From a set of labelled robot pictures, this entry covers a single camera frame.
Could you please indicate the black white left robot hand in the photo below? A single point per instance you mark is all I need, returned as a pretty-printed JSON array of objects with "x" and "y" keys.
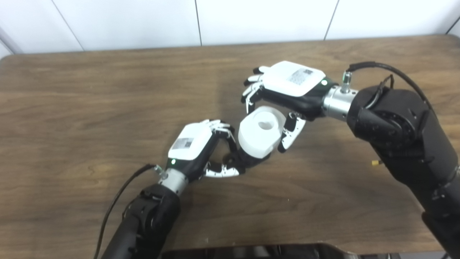
[{"x": 190, "y": 142}]

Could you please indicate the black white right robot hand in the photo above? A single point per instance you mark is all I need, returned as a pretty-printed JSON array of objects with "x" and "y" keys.
[{"x": 291, "y": 81}]

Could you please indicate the black flanged holder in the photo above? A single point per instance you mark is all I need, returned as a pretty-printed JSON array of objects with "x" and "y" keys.
[{"x": 248, "y": 160}]

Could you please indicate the round white plastic piece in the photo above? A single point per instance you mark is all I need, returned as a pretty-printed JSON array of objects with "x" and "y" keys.
[{"x": 257, "y": 140}]

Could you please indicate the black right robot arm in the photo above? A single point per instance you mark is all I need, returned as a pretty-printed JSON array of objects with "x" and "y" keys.
[{"x": 402, "y": 126}]

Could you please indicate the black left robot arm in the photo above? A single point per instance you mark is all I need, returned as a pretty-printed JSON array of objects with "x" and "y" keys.
[{"x": 147, "y": 219}]

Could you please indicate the black robot torso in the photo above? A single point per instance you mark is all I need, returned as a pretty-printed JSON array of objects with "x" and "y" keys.
[{"x": 251, "y": 251}]

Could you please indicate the grey wall corner post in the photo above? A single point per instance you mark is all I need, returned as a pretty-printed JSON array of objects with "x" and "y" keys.
[{"x": 8, "y": 40}]

